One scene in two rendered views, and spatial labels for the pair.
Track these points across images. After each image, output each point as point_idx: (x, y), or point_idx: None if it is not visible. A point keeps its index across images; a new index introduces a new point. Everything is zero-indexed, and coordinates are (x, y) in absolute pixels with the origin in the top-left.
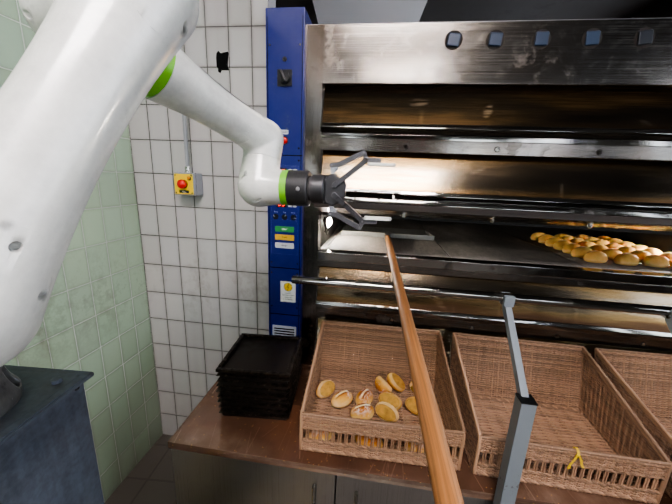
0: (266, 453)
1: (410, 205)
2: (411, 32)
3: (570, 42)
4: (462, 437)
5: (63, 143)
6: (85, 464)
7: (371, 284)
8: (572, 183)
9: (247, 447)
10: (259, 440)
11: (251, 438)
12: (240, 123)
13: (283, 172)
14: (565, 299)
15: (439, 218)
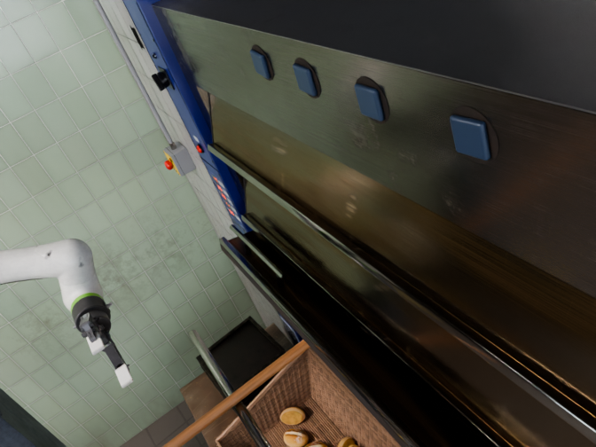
0: (212, 445)
1: (278, 307)
2: (220, 36)
3: (428, 128)
4: None
5: None
6: (20, 443)
7: (221, 387)
8: (526, 419)
9: (207, 430)
10: (218, 429)
11: (215, 424)
12: (22, 278)
13: (73, 304)
14: None
15: None
